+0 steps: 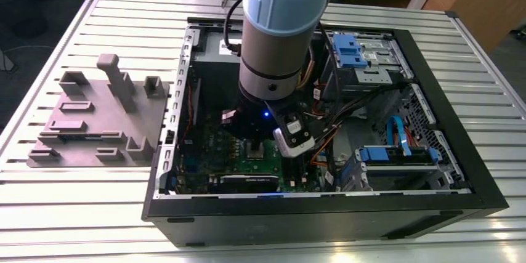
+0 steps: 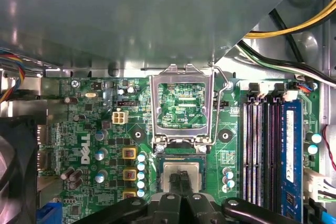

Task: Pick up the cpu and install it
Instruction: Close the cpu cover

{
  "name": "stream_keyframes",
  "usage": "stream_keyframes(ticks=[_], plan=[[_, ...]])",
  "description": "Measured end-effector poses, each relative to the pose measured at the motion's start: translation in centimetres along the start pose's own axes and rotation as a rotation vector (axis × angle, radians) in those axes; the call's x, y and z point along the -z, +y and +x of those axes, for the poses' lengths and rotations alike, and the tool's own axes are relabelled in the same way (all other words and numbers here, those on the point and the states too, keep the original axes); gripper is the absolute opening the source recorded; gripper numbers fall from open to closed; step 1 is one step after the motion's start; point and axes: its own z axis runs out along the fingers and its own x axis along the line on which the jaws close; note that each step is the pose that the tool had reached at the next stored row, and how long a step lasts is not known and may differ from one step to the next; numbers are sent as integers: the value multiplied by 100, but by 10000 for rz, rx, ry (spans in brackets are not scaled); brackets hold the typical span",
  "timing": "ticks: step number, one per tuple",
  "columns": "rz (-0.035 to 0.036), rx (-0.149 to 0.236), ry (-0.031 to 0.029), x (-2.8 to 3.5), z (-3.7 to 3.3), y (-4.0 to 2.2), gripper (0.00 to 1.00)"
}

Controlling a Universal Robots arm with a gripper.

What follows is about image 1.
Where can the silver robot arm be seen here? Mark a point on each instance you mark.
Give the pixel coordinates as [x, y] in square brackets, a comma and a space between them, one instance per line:
[271, 56]

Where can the CPU socket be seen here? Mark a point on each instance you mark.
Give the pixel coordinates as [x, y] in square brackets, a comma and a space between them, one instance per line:
[245, 159]

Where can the green motherboard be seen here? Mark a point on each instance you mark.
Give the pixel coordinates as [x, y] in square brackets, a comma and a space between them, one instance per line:
[267, 170]

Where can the grey power supply unit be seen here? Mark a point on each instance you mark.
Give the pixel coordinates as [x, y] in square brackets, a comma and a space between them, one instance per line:
[213, 72]

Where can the black RAM slot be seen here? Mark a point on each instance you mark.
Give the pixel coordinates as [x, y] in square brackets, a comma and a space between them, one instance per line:
[292, 170]
[301, 169]

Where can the black graphics card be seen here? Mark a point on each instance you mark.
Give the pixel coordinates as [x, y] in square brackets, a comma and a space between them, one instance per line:
[245, 183]

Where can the hard disk in blue carrier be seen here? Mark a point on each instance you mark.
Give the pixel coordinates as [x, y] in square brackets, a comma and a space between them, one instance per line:
[374, 155]

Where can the silver drive cage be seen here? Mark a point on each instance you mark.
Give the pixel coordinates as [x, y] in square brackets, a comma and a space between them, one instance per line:
[378, 78]

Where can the black PC case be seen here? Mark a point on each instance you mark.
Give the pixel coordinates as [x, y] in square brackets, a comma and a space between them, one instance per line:
[287, 226]

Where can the grey parts rack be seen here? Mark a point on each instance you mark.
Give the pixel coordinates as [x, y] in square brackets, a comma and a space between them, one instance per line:
[103, 121]

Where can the silver disk bay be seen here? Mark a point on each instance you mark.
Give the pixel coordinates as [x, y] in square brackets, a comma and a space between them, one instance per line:
[402, 176]

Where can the dark RAM stick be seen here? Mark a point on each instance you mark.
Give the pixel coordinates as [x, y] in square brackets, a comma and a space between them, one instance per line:
[81, 136]

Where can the black chair base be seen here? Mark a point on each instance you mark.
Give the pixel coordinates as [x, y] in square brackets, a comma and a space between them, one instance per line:
[519, 32]

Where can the blue plastic drive bracket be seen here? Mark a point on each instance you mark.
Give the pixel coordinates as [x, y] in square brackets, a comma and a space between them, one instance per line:
[347, 44]
[352, 61]

